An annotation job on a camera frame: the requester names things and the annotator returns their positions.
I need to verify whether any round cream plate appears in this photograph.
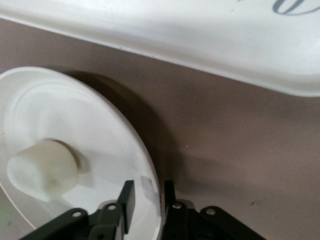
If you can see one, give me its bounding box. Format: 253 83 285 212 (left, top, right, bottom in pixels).
0 66 163 240

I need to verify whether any cream rabbit print tray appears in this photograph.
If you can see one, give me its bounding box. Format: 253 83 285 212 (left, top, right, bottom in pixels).
0 0 320 97

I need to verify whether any brown table cover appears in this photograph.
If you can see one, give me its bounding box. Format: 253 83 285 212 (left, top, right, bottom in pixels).
0 17 320 240

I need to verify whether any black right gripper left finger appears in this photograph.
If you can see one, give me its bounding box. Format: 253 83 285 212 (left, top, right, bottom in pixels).
17 179 136 240

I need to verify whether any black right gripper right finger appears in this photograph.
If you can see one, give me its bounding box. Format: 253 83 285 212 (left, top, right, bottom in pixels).
163 179 267 240

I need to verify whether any white steamed bun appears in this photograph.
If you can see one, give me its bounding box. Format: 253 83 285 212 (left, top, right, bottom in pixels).
6 140 80 202

